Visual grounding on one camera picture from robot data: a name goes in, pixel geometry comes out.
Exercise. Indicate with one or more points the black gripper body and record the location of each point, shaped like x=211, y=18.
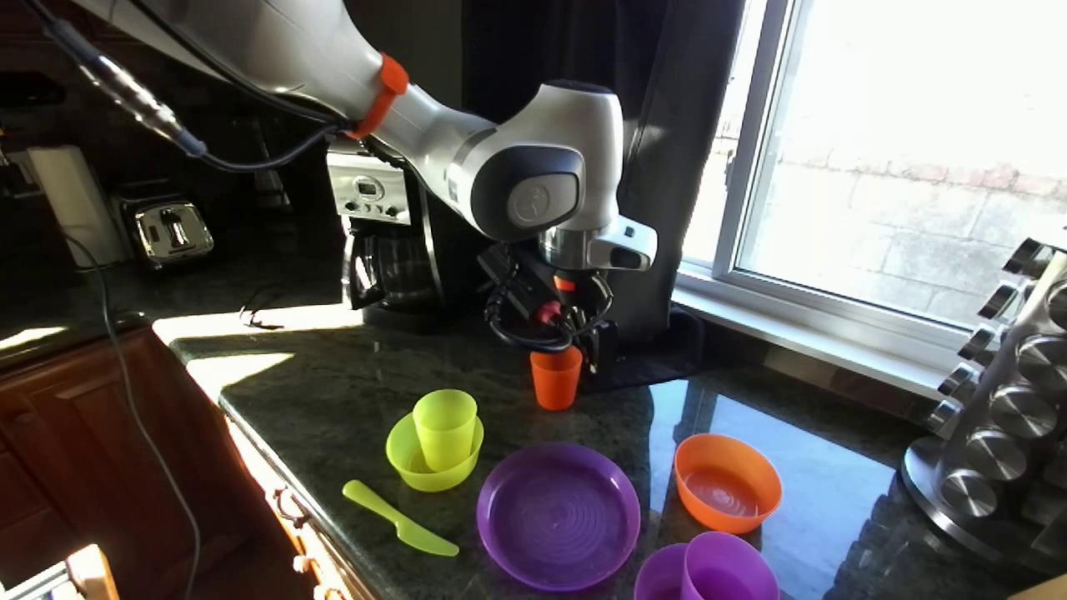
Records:
x=521, y=277

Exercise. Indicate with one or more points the purple plastic plate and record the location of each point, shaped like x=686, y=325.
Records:
x=560, y=518

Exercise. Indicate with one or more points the brown wooden cabinet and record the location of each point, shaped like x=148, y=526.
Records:
x=87, y=444

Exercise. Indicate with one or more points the green plastic bowl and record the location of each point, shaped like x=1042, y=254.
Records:
x=427, y=476

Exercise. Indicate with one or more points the green plastic cup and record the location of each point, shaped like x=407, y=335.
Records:
x=446, y=429

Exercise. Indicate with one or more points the orange plastic bowl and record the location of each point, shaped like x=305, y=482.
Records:
x=728, y=485

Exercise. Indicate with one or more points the white box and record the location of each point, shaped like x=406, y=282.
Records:
x=69, y=575

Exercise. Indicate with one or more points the white paper towel roll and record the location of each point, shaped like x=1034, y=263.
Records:
x=69, y=202

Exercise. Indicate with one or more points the white framed window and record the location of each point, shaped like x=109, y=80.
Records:
x=870, y=167

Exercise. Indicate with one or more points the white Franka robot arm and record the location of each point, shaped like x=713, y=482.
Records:
x=278, y=45

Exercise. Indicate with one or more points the green plastic knife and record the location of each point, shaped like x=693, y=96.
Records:
x=403, y=523

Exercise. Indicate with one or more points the orange plastic cup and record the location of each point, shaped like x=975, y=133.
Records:
x=554, y=382

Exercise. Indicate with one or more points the stainless steel coffee maker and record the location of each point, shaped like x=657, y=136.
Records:
x=372, y=187

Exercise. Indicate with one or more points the silver toaster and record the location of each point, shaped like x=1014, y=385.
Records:
x=168, y=230

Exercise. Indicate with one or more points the metal spice rack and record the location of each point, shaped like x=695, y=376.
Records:
x=1004, y=422

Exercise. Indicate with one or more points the dark curtain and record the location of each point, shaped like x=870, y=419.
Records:
x=677, y=112

